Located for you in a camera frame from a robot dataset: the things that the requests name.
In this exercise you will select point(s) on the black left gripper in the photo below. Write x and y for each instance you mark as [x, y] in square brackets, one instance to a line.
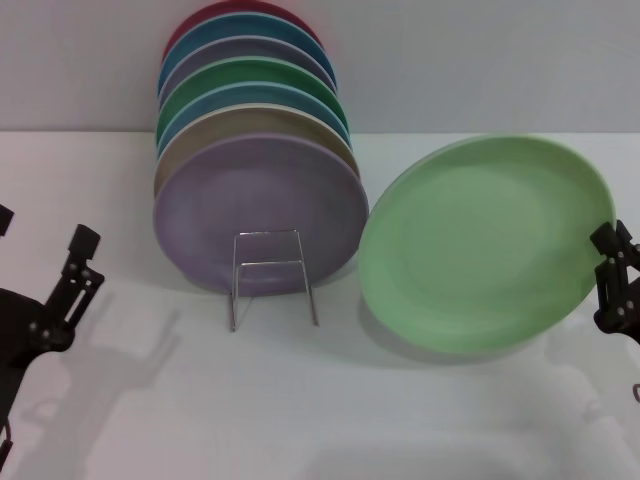
[25, 330]

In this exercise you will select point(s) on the light green plate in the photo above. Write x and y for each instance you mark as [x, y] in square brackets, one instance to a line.
[475, 250]

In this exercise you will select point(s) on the dark green plate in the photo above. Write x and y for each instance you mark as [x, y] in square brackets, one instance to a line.
[250, 72]

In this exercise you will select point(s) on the dark red plate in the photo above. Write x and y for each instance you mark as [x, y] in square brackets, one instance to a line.
[200, 12]

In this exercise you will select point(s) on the beige plate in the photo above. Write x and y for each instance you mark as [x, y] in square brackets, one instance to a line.
[235, 122]

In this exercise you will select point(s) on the light blue plate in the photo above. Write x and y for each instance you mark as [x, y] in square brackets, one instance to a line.
[220, 97]

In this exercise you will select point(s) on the lavender plate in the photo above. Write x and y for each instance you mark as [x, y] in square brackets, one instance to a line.
[225, 200]

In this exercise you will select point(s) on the grey purple plate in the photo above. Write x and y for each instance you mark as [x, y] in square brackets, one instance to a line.
[260, 50]

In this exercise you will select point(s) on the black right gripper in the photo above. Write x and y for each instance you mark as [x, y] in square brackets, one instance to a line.
[631, 327]

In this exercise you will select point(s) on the teal blue plate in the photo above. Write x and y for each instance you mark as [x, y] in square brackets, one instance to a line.
[240, 27]

